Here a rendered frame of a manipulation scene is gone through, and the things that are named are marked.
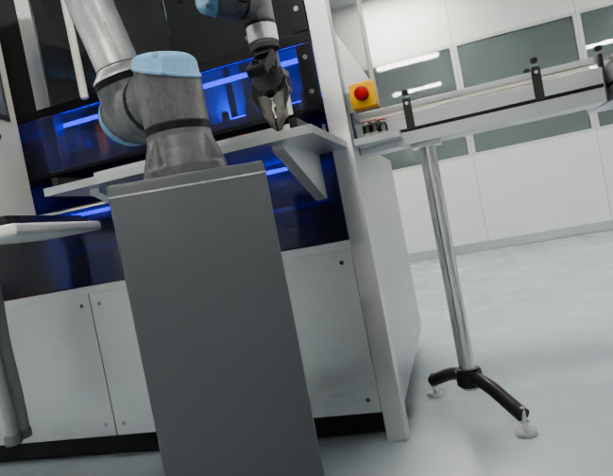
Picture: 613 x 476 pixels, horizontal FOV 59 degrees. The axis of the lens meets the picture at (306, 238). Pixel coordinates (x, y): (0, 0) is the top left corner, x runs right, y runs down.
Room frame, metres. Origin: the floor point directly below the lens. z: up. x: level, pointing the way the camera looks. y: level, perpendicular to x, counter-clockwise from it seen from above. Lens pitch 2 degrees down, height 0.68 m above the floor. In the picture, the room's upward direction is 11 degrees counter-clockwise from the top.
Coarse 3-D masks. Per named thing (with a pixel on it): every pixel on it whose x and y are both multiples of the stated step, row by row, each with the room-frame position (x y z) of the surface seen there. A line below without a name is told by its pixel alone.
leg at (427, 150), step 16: (416, 144) 1.61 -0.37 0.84; (432, 144) 1.61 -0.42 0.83; (432, 160) 1.62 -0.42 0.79; (432, 176) 1.62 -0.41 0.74; (432, 192) 1.62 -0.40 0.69; (432, 208) 1.63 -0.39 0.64; (448, 224) 1.62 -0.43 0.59; (448, 240) 1.62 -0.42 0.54; (448, 256) 1.62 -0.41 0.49; (448, 272) 1.62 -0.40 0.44; (448, 288) 1.62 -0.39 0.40; (448, 304) 1.64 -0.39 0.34; (464, 304) 1.63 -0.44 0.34; (464, 320) 1.62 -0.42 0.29; (464, 336) 1.62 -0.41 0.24; (464, 352) 1.62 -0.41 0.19; (464, 368) 1.62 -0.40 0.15
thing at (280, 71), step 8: (272, 40) 1.29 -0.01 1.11; (256, 48) 1.29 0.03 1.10; (264, 48) 1.30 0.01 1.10; (272, 48) 1.31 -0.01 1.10; (272, 64) 1.30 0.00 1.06; (280, 64) 1.35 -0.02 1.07; (272, 72) 1.28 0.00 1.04; (280, 72) 1.29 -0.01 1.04; (288, 72) 1.35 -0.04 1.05; (256, 80) 1.29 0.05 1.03; (264, 80) 1.29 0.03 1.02; (272, 80) 1.28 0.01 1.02; (280, 80) 1.28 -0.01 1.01; (256, 88) 1.29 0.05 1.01; (264, 88) 1.29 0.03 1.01; (272, 88) 1.28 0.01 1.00; (272, 96) 1.35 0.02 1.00
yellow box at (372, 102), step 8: (368, 80) 1.50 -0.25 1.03; (352, 88) 1.52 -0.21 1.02; (368, 88) 1.50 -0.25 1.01; (376, 88) 1.55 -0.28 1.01; (352, 96) 1.52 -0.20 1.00; (368, 96) 1.51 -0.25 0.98; (376, 96) 1.50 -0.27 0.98; (352, 104) 1.52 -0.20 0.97; (360, 104) 1.51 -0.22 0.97; (368, 104) 1.51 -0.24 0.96; (376, 104) 1.50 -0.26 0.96
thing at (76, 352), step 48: (384, 192) 2.07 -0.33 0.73; (384, 240) 1.82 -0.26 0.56; (96, 288) 1.78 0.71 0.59; (288, 288) 1.60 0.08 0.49; (336, 288) 1.56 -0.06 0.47; (384, 288) 1.62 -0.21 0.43; (48, 336) 1.85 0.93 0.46; (96, 336) 1.79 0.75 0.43; (336, 336) 1.57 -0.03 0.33; (48, 384) 1.86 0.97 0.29; (96, 384) 1.80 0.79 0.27; (144, 384) 1.75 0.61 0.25; (336, 384) 1.58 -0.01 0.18; (0, 432) 1.92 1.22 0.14; (48, 432) 1.87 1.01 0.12; (96, 432) 1.81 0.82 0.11; (144, 432) 1.76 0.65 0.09
